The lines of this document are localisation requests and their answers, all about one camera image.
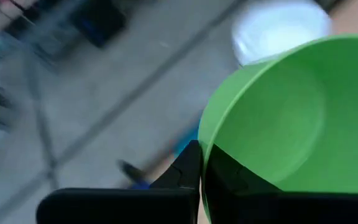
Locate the black box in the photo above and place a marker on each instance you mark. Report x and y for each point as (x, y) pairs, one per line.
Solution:
(99, 21)

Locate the white bowl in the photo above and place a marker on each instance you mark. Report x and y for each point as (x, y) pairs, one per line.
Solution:
(275, 28)

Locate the green plastic bowl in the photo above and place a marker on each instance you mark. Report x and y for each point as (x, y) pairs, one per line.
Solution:
(291, 118)

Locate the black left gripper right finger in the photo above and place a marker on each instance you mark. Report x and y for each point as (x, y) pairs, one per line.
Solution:
(244, 202)

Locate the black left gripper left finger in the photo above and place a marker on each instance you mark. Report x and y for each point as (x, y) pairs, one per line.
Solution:
(154, 205)

